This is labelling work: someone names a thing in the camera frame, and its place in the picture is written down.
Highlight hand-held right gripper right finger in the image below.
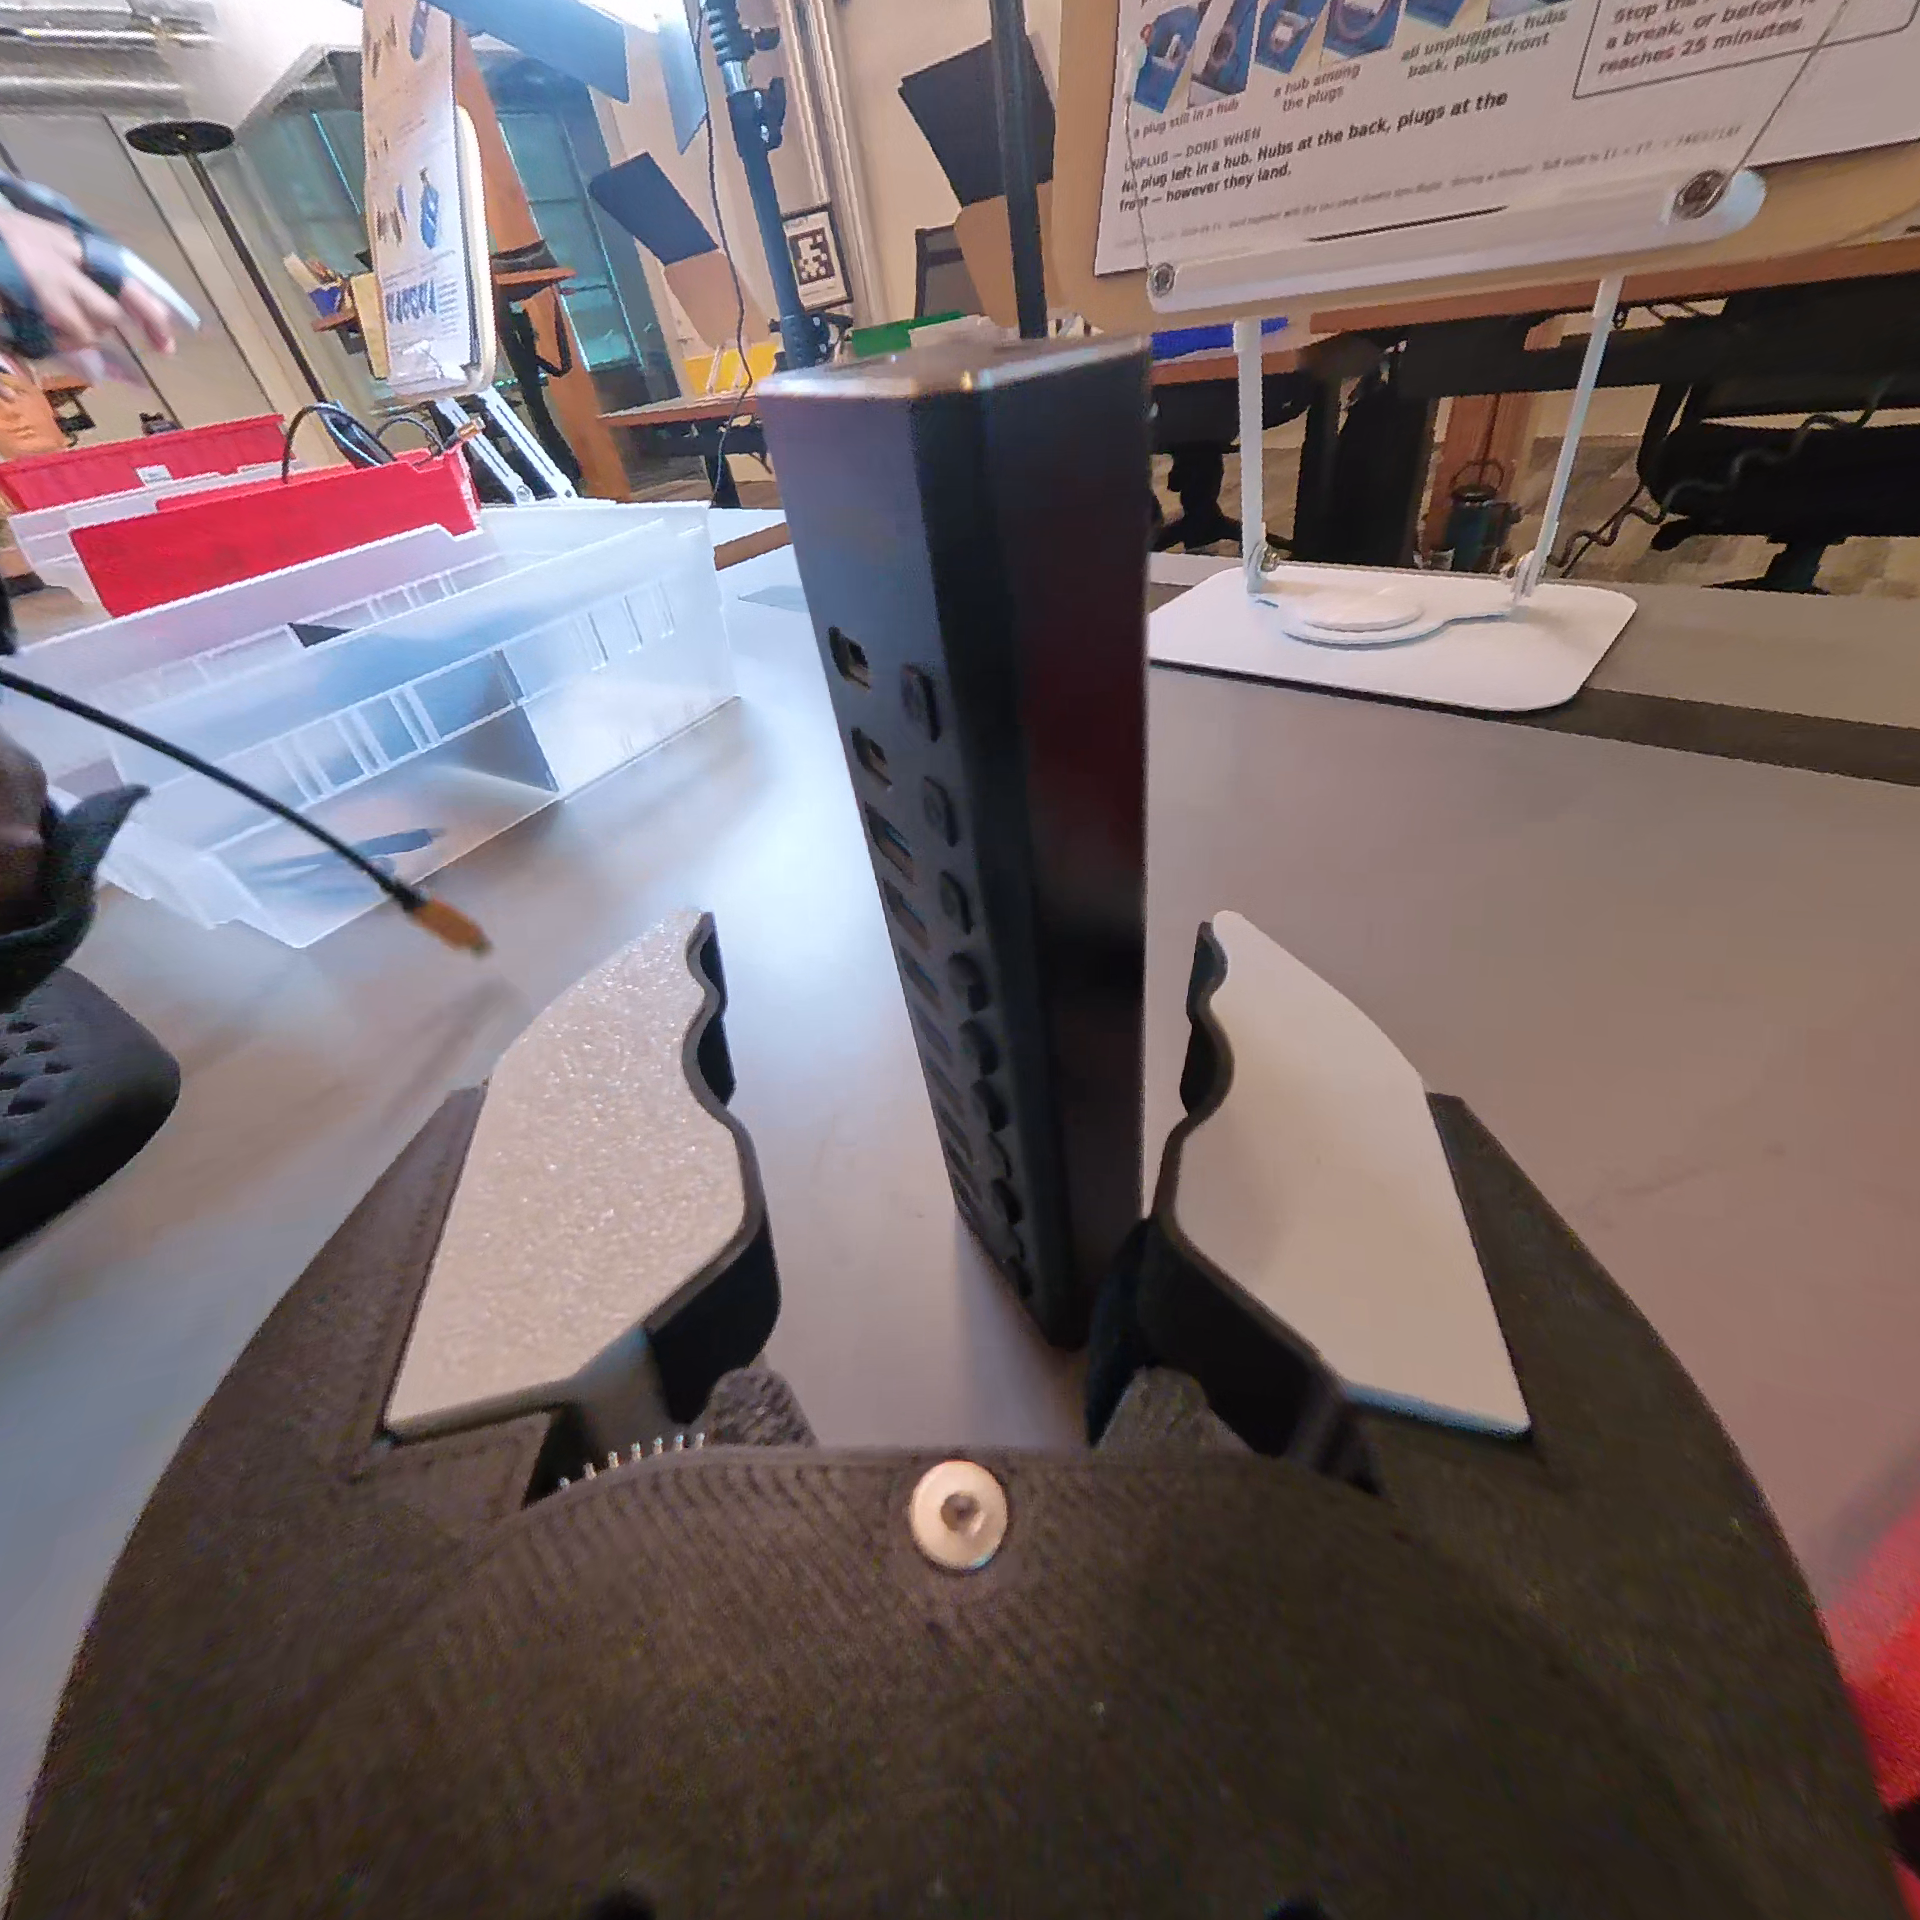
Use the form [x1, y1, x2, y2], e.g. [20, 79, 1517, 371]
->
[1088, 909, 1531, 1487]

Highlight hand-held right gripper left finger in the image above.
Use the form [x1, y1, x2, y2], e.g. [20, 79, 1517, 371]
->
[386, 908, 781, 1441]

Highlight black usb cable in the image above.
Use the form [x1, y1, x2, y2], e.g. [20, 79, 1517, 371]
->
[0, 668, 492, 958]

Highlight black usb hub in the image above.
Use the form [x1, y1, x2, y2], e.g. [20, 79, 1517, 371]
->
[754, 334, 1154, 1345]

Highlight black mesh office chair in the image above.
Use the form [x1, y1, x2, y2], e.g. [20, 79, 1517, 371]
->
[0, 967, 183, 1255]

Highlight clear plastic bin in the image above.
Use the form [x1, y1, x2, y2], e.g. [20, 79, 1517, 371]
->
[0, 503, 736, 951]

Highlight white sheet stand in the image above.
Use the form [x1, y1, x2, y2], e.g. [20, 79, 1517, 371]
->
[1147, 275, 1636, 712]

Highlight red plastic bin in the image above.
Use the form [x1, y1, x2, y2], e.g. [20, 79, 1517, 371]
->
[0, 416, 291, 515]
[67, 447, 483, 616]

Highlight red garment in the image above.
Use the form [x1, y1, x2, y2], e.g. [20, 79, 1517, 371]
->
[1813, 1500, 1920, 1900]

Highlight black and white marker tag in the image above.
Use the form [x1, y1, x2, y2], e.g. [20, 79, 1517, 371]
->
[779, 208, 852, 313]

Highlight narrow instruction board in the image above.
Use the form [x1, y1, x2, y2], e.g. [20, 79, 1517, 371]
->
[360, 0, 501, 397]

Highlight black light stand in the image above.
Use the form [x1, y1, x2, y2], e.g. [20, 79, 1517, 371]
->
[699, 0, 845, 374]

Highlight printed instruction sheet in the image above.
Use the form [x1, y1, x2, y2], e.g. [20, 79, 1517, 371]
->
[1093, 0, 1920, 318]

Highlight black floor lamp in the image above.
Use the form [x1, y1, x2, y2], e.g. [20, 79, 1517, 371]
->
[125, 119, 325, 436]

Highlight instruction sheet on white stand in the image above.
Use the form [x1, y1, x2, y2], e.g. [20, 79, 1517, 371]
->
[1050, 0, 1920, 335]

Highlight black looped cable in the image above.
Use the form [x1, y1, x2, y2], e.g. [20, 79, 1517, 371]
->
[280, 400, 484, 484]

